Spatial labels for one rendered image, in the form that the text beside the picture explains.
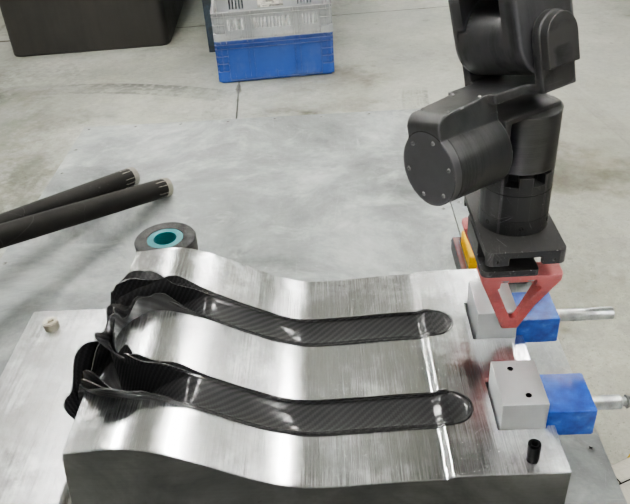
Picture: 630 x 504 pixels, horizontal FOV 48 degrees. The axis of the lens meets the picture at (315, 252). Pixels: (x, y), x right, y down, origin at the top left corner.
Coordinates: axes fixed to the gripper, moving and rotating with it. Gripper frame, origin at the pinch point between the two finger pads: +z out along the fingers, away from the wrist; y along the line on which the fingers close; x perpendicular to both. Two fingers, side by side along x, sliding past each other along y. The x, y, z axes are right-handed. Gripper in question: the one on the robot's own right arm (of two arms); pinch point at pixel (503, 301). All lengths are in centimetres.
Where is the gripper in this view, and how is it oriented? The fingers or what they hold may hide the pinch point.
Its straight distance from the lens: 68.5
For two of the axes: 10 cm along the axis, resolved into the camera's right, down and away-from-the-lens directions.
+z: 0.6, 8.2, 5.6
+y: 0.1, 5.7, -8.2
